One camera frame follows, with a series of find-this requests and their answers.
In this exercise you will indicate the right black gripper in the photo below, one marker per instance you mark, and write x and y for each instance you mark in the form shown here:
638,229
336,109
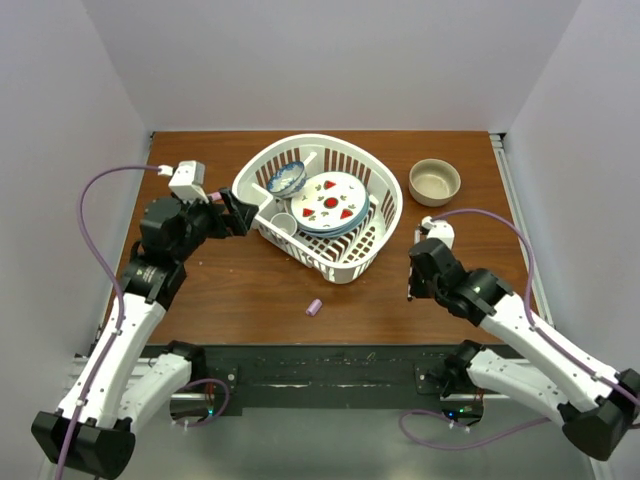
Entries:
416,289

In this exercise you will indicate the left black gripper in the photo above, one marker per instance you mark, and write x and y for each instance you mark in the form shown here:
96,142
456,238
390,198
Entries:
239,215

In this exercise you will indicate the purple highlighter cap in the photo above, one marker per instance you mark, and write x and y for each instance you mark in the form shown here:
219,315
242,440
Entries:
314,307

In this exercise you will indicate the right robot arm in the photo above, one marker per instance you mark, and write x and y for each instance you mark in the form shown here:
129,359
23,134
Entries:
450,280

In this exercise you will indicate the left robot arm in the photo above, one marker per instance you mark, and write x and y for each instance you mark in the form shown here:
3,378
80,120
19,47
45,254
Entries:
95,427

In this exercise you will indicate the small white cup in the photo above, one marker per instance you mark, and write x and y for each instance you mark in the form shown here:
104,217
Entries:
285,223

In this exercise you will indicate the blue white patterned bowl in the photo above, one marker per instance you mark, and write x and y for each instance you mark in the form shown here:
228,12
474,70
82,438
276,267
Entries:
288,180

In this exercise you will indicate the white plastic dish basket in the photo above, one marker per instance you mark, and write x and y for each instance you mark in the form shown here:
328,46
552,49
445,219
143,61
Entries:
344,259

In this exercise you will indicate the beige ceramic bowl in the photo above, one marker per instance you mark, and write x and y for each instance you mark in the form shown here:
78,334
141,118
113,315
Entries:
433,182

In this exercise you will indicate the watermelon pattern plate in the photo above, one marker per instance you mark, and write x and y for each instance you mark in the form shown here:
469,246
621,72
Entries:
331,183

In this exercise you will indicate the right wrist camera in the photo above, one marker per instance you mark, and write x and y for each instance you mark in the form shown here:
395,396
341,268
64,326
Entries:
439,229

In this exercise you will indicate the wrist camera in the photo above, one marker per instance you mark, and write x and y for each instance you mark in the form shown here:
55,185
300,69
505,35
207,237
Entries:
439,229
186,180

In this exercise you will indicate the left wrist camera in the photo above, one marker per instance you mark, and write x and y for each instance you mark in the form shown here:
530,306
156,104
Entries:
186,180

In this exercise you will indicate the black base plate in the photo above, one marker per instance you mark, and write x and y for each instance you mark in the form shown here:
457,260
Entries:
378,377

